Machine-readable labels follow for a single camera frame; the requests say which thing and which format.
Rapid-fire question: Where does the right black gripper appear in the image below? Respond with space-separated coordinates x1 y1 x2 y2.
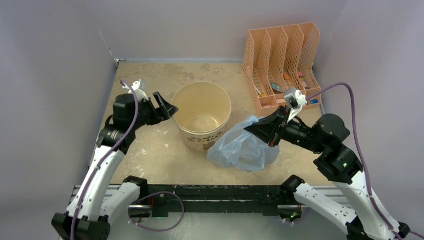
243 104 325 153

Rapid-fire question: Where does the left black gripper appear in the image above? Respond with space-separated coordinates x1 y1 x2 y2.
129 91 177 131

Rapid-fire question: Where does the beige paper trash bin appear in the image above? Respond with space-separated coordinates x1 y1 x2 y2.
171 81 232 152

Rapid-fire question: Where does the blue plastic trash bag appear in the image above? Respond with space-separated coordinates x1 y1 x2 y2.
206 115 280 172

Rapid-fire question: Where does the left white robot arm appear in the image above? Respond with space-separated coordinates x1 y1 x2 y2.
51 92 179 240

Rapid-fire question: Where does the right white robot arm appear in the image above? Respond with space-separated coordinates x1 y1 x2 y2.
246 106 411 240

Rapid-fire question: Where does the orange item in rack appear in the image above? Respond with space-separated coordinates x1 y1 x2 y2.
283 72 290 81

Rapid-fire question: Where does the orange file organizer rack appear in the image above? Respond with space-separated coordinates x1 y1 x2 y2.
243 22 322 117

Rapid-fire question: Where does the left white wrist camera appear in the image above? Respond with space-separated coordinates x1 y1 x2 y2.
131 79 149 102

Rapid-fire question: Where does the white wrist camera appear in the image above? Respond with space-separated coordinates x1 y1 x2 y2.
284 87 308 123
131 79 149 102

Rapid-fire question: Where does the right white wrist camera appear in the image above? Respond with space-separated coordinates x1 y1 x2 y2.
284 87 308 123

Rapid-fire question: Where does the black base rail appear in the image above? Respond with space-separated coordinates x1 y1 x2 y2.
127 174 316 220

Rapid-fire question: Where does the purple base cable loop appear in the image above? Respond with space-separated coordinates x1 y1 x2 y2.
127 191 185 233

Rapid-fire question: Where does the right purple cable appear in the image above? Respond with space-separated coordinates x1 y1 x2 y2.
306 82 424 240

